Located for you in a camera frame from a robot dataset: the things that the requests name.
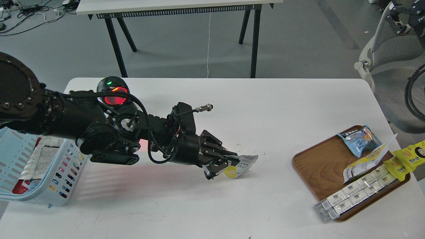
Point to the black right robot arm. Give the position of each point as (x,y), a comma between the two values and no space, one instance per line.
(416,18)

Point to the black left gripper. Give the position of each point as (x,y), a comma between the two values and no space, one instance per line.
(204,150)

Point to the white snack bag in basket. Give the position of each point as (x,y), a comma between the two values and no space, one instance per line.
(41,158)

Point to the yellow cartoon snack packet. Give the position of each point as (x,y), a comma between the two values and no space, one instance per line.
(406,160)

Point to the background white table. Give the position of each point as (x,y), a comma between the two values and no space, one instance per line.
(120,9)

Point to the grey office chair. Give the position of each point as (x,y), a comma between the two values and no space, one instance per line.
(393,66)

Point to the red snack in basket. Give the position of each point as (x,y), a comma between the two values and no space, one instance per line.
(21,186)

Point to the black barcode scanner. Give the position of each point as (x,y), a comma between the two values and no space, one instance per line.
(116,85)

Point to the light blue plastic basket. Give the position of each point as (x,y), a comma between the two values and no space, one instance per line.
(57,185)

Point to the blue snack packet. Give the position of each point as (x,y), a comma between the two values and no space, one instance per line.
(360,140)

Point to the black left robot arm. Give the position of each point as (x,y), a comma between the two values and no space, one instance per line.
(108,124)

